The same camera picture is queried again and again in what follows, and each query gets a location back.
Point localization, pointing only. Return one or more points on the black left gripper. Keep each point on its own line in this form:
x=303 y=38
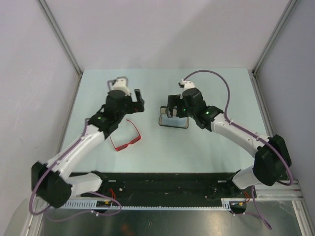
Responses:
x=135 y=106

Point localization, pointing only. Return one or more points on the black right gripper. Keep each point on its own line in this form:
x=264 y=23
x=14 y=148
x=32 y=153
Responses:
x=175 y=101

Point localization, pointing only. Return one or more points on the dark green glasses case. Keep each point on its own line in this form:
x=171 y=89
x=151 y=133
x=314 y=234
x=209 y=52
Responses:
x=163 y=115

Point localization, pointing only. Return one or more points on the red sunglasses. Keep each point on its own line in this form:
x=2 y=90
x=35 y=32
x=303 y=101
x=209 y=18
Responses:
x=127 y=134

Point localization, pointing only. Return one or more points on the light blue cleaning cloth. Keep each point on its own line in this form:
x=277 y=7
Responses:
x=177 y=122

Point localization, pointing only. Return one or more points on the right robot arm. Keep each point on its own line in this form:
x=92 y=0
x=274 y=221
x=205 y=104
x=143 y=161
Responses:
x=271 y=157

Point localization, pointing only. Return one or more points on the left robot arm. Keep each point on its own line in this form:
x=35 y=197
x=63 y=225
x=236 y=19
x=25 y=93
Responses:
x=52 y=181

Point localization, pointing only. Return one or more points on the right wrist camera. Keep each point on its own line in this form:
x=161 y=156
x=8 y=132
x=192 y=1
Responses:
x=184 y=84

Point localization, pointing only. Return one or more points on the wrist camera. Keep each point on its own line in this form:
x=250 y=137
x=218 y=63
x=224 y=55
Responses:
x=120 y=83
x=184 y=84

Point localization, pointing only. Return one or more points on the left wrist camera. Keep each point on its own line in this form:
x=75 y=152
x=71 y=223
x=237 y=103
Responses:
x=120 y=83

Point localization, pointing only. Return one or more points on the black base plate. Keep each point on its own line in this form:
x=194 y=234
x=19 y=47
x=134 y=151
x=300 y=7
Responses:
x=122 y=185

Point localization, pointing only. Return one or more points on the grey slotted cable duct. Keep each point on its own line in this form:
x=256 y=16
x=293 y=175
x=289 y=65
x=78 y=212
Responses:
x=153 y=202

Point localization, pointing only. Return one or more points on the left aluminium frame post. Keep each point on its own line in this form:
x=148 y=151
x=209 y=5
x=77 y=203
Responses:
x=50 y=18

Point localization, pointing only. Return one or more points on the aluminium frame post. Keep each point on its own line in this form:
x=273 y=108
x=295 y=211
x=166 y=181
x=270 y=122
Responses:
x=283 y=20
x=50 y=18

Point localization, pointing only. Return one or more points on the aluminium front rail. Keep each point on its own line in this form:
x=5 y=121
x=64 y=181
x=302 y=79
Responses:
x=279 y=192

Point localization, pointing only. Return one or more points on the right aluminium frame post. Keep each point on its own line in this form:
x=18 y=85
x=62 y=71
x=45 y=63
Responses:
x=283 y=20

